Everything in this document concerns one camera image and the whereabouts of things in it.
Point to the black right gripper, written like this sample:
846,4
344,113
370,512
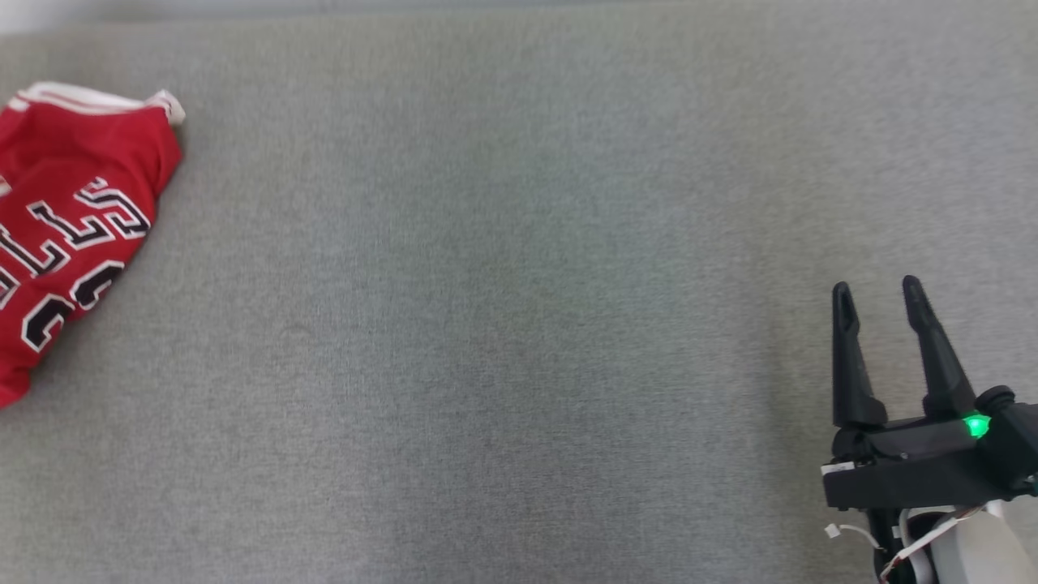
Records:
908,470

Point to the red Bulls basketball jersey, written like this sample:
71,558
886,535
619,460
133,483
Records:
73,162

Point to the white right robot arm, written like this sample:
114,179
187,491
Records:
981,551

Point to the grey fabric sofa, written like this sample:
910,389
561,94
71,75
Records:
486,324

